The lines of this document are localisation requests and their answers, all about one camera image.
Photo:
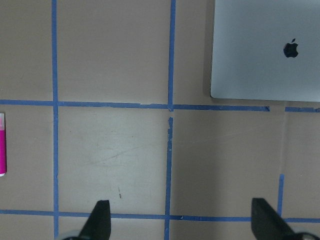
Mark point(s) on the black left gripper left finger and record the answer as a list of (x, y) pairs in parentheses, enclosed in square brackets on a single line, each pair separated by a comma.
[(98, 225)]

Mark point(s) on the silver apple laptop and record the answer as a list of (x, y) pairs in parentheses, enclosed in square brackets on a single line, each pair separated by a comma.
[(266, 50)]

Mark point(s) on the pink highlighter pen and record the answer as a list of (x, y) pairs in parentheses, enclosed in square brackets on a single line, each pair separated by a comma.
[(3, 155)]

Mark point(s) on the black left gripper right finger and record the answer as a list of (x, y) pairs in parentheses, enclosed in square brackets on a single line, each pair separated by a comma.
[(266, 224)]

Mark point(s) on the short blue tape strip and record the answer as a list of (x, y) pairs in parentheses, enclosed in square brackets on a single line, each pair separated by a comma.
[(280, 194)]

